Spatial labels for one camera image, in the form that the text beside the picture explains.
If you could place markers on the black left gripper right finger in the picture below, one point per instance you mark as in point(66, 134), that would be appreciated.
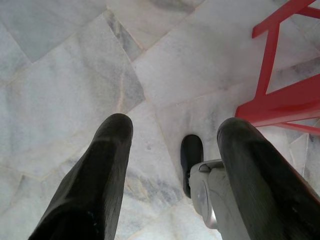
point(260, 185)

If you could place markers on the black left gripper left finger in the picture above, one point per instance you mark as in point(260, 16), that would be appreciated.
point(95, 180)

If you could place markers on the grey robot leg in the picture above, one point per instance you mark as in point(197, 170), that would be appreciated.
point(212, 195)

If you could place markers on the black robot foot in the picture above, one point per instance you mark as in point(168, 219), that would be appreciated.
point(191, 152)

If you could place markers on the red plastic chair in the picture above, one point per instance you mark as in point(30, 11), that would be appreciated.
point(270, 62)

